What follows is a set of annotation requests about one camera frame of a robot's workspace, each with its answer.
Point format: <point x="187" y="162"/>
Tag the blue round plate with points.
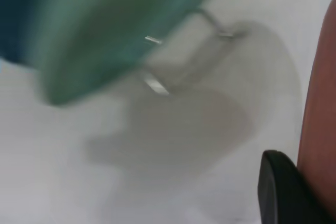
<point x="18" y="16"/>

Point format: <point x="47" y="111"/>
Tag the pink round plate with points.
<point x="321" y="98"/>

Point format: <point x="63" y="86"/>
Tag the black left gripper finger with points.
<point x="288" y="195"/>

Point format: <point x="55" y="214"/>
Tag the green round plate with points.
<point x="110" y="35"/>

